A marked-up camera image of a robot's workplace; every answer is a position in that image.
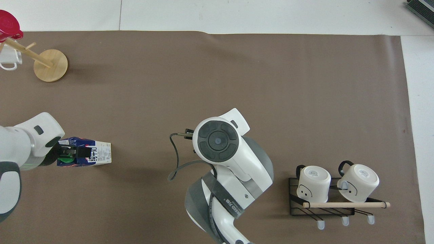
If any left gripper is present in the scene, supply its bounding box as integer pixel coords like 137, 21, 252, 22
41, 138, 91, 167

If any blue and white milk carton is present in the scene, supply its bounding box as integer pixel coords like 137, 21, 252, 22
57, 137, 112, 167

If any red plastic cup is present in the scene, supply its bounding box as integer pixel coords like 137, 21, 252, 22
0, 9, 24, 43

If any wooden mug tree stand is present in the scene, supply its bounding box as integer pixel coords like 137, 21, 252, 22
0, 37, 68, 83

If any white mug on tree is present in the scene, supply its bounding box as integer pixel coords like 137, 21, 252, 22
0, 42, 23, 71

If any dark grey ribbed box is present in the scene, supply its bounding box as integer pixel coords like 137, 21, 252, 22
406, 0, 434, 25

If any black cable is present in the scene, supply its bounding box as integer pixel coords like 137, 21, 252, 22
168, 128, 218, 182

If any white mug with black handle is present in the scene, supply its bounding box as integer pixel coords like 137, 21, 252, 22
296, 164, 332, 203
336, 160, 380, 203

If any black wire rack with wooden bar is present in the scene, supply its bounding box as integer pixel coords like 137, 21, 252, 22
289, 177, 391, 230

